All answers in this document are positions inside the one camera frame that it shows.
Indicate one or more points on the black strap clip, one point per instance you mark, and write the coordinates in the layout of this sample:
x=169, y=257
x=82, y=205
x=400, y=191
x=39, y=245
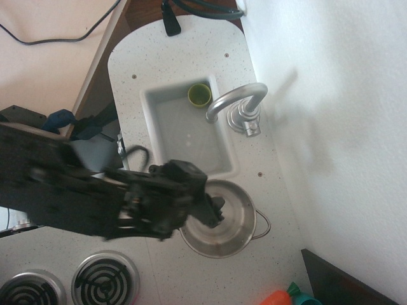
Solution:
x=172, y=27

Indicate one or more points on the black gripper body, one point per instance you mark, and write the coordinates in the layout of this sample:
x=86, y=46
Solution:
x=159, y=202

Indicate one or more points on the stainless steel pot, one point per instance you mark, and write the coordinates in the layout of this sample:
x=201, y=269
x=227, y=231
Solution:
x=242, y=223

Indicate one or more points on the silver toy faucet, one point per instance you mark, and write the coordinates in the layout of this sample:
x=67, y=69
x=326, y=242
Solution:
x=243, y=114

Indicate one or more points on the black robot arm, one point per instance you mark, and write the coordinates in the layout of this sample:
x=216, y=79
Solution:
x=42, y=176

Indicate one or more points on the teal plastic toy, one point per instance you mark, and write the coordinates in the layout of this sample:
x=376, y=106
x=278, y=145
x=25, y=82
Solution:
x=298, y=297

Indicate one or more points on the left stove burner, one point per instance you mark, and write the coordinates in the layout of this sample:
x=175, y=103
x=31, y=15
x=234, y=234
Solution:
x=34, y=286

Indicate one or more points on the blue clamp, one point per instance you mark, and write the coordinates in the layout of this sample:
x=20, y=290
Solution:
x=84, y=129

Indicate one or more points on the green plastic cup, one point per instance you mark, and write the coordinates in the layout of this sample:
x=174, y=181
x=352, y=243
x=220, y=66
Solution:
x=199, y=95

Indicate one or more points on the orange toy carrot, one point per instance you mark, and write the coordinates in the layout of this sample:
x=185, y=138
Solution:
x=278, y=297

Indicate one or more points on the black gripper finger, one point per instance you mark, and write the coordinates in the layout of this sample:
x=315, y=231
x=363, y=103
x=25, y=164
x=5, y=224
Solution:
x=208, y=210

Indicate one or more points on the silver stove knob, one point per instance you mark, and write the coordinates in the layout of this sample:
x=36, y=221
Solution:
x=121, y=147

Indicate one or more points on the stove burner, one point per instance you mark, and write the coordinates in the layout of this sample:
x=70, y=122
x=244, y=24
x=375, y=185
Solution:
x=108, y=277
x=34, y=286

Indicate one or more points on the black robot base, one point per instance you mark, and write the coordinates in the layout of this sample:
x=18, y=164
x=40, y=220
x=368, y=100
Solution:
x=17, y=114

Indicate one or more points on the right stove burner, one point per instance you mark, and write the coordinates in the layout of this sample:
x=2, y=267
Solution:
x=108, y=277

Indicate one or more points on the white toy sink basin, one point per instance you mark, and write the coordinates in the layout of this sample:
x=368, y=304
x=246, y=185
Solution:
x=179, y=130

